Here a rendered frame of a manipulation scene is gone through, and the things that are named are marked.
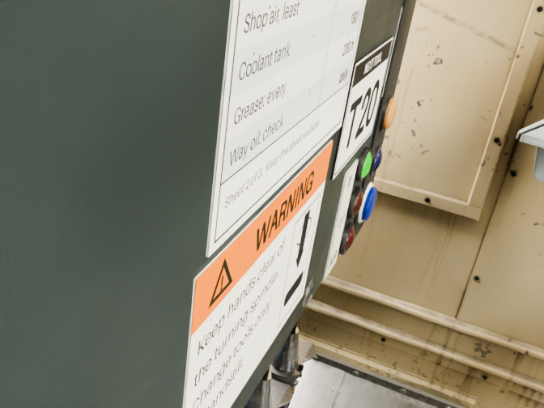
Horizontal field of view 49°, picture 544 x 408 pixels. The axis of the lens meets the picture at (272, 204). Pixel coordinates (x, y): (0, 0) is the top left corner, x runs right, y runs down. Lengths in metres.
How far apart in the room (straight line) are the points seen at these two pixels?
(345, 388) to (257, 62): 1.37
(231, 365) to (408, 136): 0.99
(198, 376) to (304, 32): 0.14
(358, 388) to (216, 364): 1.29
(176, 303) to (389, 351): 1.31
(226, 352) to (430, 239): 1.08
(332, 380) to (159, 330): 1.36
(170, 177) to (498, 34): 1.04
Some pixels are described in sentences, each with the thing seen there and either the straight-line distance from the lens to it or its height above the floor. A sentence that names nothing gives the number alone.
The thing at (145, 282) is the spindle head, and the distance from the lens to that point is 0.17.
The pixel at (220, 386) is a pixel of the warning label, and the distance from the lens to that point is 0.27.
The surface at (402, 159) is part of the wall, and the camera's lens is 1.25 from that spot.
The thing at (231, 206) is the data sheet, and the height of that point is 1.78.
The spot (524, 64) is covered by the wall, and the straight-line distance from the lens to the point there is 1.17.
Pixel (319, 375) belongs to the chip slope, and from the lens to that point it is 1.55.
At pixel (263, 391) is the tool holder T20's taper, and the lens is 0.86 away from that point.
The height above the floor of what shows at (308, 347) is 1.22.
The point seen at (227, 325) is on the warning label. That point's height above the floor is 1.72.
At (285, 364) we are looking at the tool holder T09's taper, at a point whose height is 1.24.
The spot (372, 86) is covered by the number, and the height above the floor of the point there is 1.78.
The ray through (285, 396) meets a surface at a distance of 0.94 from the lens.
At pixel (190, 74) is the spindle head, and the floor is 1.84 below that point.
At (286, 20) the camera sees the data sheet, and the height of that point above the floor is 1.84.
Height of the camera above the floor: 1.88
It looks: 28 degrees down
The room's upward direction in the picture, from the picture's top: 9 degrees clockwise
